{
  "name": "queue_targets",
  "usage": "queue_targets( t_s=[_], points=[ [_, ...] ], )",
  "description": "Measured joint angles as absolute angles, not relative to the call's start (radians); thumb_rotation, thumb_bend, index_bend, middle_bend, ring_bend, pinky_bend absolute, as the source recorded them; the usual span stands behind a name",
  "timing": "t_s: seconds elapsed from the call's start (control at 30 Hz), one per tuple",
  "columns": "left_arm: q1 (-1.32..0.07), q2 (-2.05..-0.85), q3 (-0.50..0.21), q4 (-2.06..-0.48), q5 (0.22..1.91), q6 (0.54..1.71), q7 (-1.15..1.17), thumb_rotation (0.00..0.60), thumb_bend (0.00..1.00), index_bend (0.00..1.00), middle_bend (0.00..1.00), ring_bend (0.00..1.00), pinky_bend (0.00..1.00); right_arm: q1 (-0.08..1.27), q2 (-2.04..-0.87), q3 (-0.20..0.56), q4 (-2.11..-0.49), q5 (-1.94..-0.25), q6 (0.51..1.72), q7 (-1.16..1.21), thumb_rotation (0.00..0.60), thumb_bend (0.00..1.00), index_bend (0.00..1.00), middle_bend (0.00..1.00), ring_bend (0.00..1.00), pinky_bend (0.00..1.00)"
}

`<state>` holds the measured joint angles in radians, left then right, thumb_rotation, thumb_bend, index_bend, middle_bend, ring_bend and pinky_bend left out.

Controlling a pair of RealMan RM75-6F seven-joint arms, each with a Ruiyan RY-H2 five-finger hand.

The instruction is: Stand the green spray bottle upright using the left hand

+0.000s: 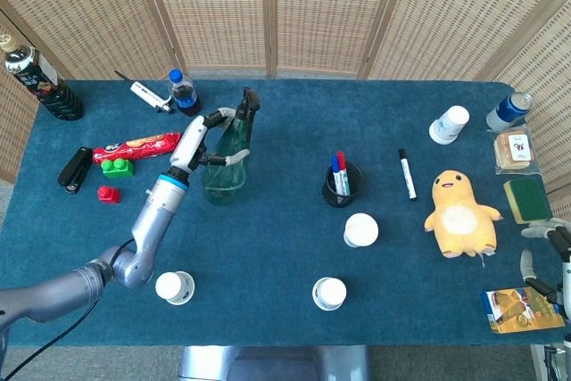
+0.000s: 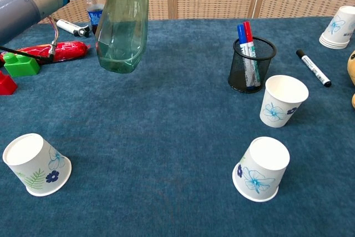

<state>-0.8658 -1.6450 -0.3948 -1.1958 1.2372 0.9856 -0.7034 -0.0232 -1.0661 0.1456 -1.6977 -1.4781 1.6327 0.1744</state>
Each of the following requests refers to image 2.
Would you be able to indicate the green spray bottle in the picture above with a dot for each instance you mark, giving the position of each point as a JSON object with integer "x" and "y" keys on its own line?
{"x": 124, "y": 34}

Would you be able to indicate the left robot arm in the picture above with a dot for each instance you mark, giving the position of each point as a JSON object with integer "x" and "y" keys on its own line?
{"x": 25, "y": 1}

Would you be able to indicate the cola bottle blue cap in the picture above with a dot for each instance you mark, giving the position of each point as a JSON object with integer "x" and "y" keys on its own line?
{"x": 94, "y": 12}

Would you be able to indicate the upright flower paper cup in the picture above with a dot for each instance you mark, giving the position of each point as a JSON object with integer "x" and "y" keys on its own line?
{"x": 280, "y": 109}

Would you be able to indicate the red biscuit packet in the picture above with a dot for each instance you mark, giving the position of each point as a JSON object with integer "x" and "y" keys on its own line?
{"x": 69, "y": 49}

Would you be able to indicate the green building block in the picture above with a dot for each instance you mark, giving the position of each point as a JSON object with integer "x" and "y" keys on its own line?
{"x": 22, "y": 66}

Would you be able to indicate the red building block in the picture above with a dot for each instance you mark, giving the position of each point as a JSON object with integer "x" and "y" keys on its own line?
{"x": 7, "y": 84}

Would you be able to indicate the blue cap marker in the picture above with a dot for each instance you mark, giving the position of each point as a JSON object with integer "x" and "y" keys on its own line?
{"x": 242, "y": 35}

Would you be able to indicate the red cap marker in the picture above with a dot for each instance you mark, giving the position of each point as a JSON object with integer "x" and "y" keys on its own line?
{"x": 248, "y": 31}

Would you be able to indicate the blue carpet table cover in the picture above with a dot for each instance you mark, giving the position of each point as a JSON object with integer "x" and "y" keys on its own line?
{"x": 166, "y": 137}

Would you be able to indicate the inverted paper cup with fern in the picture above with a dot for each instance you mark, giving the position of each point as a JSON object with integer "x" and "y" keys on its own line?
{"x": 36, "y": 170}

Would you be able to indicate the black mesh pen holder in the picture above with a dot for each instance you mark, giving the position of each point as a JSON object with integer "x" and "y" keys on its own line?
{"x": 263, "y": 59}

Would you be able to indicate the black cap marker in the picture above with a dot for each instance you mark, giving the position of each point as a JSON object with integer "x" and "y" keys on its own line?
{"x": 313, "y": 67}

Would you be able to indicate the stacked flower paper cups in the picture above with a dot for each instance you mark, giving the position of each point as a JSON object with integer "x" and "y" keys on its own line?
{"x": 338, "y": 30}

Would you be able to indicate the inverted paper cup blue flower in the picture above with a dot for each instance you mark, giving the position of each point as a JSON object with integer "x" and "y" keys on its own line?
{"x": 260, "y": 176}

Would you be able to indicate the yellow plush toy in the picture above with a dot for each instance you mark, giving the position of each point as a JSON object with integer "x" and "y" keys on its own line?
{"x": 352, "y": 66}

